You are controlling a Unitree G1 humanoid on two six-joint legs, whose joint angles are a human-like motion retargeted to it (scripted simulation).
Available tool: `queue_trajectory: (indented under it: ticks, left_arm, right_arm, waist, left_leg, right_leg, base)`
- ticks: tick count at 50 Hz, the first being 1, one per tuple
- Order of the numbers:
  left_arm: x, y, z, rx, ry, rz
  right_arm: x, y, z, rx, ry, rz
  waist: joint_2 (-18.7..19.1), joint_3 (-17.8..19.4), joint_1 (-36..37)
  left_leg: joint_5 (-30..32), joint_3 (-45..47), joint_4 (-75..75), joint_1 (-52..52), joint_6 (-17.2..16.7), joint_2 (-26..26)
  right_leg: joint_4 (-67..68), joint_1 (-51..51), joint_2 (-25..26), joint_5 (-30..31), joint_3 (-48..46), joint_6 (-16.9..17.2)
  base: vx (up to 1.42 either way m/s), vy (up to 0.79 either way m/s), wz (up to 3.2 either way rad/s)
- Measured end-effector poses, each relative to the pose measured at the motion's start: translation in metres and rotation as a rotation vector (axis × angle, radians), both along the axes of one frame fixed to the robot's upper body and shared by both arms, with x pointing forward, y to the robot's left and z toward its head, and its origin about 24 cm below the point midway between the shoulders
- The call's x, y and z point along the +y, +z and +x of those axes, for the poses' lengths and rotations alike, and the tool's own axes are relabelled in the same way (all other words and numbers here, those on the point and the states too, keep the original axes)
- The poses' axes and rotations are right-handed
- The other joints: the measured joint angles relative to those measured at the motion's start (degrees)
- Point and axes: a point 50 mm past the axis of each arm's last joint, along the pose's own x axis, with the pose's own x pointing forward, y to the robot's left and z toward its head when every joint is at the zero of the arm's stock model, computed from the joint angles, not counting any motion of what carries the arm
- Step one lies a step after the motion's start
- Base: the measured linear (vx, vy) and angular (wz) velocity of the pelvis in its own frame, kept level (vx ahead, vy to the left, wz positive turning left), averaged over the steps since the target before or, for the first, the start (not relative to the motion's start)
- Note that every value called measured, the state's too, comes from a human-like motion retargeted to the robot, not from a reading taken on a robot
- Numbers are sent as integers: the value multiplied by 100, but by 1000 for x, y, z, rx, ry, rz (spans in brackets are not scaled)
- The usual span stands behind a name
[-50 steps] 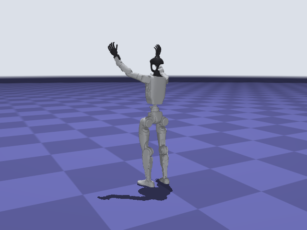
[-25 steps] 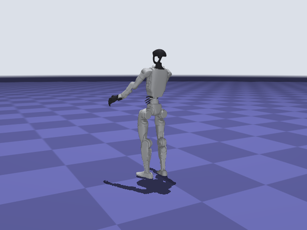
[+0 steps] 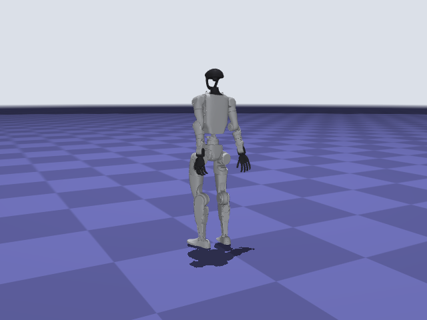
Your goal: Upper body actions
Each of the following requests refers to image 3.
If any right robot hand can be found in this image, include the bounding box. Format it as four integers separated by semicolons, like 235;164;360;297
237;147;251;172

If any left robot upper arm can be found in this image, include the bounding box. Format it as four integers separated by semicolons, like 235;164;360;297
191;95;205;130

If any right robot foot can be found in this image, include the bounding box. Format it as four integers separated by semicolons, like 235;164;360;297
216;235;231;245

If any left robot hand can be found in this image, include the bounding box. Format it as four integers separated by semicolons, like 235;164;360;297
193;148;208;176

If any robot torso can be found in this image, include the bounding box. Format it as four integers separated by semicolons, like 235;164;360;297
203;91;229;161

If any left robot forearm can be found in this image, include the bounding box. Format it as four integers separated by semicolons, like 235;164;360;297
193;121;205;155

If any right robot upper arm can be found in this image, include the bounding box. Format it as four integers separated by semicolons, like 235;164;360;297
228;97;239;131

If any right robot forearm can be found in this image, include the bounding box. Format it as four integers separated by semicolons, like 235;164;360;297
232;126;244;153

